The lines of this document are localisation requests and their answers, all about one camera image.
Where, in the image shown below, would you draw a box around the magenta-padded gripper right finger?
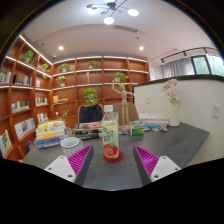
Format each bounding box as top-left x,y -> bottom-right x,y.
132,144 -> 182,186

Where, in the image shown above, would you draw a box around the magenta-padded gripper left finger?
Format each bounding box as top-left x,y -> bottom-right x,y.
43,144 -> 95,187

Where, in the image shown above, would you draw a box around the clear drink bottle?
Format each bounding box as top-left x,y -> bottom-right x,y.
100,104 -> 120,160

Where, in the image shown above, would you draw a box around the white cup, black lattice print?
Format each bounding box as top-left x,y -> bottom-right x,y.
59,136 -> 84,158

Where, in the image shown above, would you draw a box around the stack of colourful books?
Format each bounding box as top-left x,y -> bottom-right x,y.
34,119 -> 67,150

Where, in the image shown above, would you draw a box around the stack of dark books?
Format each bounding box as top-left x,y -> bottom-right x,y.
71,121 -> 103,140

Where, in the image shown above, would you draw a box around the green and white box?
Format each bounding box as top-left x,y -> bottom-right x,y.
129,120 -> 145,136

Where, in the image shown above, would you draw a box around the stack of white books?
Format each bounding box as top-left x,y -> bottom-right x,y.
138,112 -> 169,128

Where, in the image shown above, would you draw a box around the white vase with pale flowers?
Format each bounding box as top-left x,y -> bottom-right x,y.
162,78 -> 183,128

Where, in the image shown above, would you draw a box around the dark office chair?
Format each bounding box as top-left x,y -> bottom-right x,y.
77,104 -> 104,124

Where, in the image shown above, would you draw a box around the tan chair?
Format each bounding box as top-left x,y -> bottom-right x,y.
112,102 -> 140,124

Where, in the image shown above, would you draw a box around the wooden artist mannequin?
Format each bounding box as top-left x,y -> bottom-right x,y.
111,79 -> 136,132

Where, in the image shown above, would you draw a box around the grey curtain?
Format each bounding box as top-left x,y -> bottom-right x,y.
162,57 -> 196,79

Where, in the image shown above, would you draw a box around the window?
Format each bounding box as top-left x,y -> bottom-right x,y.
191,53 -> 224,77

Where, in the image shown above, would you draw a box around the black ceiling track light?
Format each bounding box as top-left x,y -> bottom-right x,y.
159,46 -> 218,64

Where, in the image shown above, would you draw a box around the ceiling air vent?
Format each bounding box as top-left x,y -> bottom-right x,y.
113,24 -> 139,34

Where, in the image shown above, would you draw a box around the branched ceiling lamp, round lights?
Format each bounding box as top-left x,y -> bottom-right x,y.
85,0 -> 140,26

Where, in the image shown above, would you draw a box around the wooden wall shelf unit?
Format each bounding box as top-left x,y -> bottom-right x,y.
0,34 -> 151,161

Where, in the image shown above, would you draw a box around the white wall outlet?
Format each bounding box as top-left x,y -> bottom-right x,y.
211,103 -> 221,119

